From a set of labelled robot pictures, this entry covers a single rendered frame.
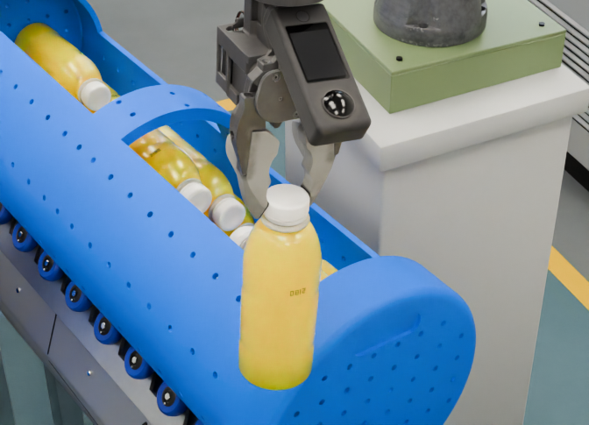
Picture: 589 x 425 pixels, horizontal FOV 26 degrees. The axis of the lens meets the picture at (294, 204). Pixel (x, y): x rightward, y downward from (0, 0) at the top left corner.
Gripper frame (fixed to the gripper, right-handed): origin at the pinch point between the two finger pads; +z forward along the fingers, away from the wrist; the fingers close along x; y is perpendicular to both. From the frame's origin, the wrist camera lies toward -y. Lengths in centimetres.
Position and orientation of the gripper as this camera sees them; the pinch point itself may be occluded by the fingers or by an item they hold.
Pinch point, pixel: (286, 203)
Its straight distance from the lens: 107.3
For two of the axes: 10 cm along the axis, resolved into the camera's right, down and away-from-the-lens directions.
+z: -0.5, 8.3, 5.5
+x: -8.9, 2.1, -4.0
